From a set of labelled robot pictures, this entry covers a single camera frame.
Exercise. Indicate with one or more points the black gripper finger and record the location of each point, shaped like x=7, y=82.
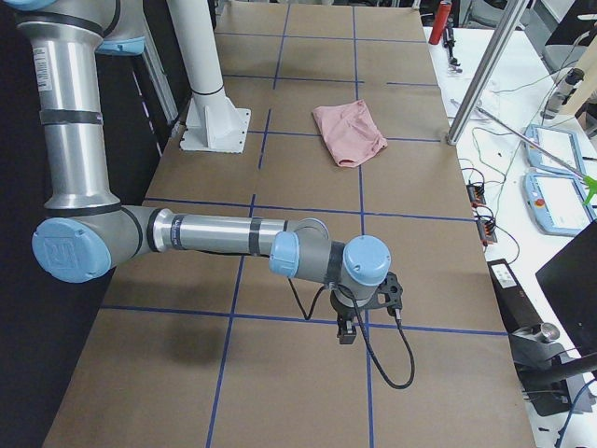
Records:
x=346, y=331

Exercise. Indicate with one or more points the aluminium frame post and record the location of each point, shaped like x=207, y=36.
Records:
x=497, y=44

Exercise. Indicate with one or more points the red cylinder bottle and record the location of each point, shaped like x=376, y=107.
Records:
x=441, y=18

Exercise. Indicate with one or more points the orange black connector board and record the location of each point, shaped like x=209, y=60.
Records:
x=475, y=192
x=486, y=228

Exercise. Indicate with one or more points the clear water bottle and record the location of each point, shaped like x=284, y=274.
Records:
x=563, y=90

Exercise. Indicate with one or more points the lower blue teach pendant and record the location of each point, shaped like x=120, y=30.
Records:
x=556, y=202

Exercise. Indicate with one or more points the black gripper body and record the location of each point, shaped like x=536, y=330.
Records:
x=341, y=309

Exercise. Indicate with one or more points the black box with white label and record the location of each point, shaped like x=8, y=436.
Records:
x=515, y=307

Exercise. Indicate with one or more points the pink snoopy t-shirt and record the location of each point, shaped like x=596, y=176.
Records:
x=349, y=132

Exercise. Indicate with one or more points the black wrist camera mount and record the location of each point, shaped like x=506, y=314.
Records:
x=388, y=295

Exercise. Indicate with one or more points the upper orange black connector board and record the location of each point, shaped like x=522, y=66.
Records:
x=475, y=192

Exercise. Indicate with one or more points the black monitor corner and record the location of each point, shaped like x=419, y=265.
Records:
x=568, y=281

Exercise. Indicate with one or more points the metal grabber stick green handle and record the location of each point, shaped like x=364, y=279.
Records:
x=586, y=179

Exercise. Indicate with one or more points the blue teach pendant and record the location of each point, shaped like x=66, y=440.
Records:
x=560, y=143
x=556, y=202

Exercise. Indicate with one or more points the white pedestal column base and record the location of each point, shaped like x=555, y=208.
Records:
x=213, y=122

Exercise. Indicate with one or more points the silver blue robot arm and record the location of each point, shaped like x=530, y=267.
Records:
x=71, y=210

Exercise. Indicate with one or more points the black clamp with silver knob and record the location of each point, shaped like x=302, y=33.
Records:
x=550, y=377

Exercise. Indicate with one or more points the upper blue teach pendant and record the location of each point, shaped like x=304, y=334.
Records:
x=560, y=143

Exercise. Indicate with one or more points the lower orange black connector board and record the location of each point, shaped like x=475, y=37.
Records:
x=486, y=228

